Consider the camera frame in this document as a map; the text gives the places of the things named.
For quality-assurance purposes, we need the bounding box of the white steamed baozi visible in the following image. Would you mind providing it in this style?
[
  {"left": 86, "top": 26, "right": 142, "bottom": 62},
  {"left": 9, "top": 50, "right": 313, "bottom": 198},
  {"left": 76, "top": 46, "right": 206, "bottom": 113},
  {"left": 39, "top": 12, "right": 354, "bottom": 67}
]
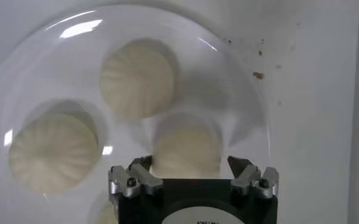
[
  {"left": 99, "top": 38, "right": 179, "bottom": 119},
  {"left": 151, "top": 117, "right": 222, "bottom": 180},
  {"left": 92, "top": 197, "right": 119, "bottom": 224},
  {"left": 8, "top": 102, "right": 102, "bottom": 194}
]

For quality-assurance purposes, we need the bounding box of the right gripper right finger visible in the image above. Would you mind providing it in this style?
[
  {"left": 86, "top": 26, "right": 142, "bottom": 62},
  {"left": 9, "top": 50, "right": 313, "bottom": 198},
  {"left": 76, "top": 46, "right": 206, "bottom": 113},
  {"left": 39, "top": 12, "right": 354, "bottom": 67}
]
[{"left": 227, "top": 155, "right": 280, "bottom": 199}]

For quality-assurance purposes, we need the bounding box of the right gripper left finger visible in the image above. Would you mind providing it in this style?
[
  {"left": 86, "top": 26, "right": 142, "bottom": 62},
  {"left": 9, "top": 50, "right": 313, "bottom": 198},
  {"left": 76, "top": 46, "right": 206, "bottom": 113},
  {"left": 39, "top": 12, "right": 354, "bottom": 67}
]
[{"left": 108, "top": 155, "right": 165, "bottom": 198}]

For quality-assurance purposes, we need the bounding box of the white round plate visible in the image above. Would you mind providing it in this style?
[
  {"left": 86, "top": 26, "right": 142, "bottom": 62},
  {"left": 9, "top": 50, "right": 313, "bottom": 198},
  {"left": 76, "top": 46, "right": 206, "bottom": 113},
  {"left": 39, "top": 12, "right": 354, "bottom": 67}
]
[{"left": 0, "top": 4, "right": 271, "bottom": 224}]

